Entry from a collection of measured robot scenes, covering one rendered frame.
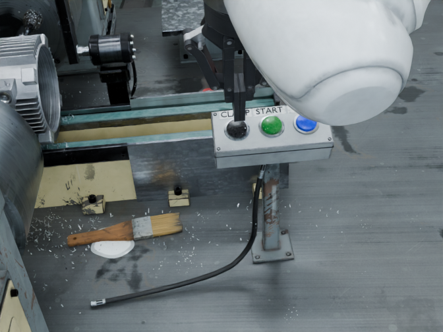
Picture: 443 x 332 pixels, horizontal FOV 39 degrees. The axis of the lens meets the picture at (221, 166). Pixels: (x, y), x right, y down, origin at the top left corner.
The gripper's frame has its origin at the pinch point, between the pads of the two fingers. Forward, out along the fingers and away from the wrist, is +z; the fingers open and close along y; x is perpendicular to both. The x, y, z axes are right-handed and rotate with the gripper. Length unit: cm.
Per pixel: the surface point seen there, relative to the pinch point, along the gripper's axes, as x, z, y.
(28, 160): 2.6, 6.6, 29.5
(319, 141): 3.1, 8.2, -11.2
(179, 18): -59, 50, 8
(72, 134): -19, 35, 30
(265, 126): 0.3, 7.4, -3.9
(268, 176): 3.2, 17.3, -4.3
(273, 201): 5.3, 22.1, -5.0
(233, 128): 0.2, 7.3, 0.7
